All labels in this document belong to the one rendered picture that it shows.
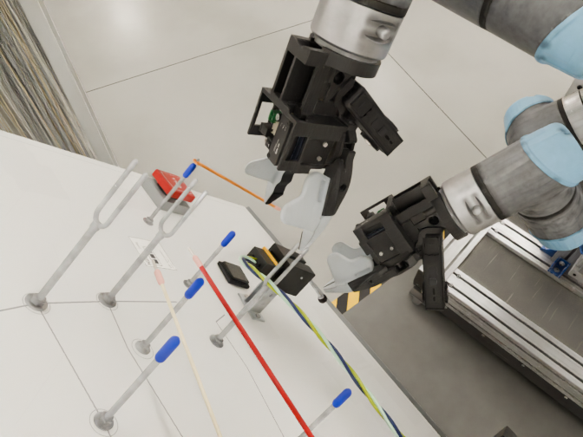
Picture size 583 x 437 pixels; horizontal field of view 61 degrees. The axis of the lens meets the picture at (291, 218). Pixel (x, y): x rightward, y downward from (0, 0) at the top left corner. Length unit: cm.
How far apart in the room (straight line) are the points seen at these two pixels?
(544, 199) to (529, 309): 116
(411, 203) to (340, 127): 21
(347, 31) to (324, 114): 8
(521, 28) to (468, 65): 230
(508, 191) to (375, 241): 17
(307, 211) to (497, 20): 25
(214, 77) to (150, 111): 37
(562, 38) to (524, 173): 18
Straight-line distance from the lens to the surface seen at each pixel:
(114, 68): 278
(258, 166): 56
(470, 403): 183
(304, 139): 47
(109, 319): 47
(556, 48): 49
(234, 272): 69
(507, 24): 50
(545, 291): 183
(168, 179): 73
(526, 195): 62
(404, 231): 66
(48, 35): 111
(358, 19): 45
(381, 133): 54
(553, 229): 70
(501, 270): 181
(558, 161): 62
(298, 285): 64
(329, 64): 46
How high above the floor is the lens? 169
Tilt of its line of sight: 57 degrees down
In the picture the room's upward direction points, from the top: straight up
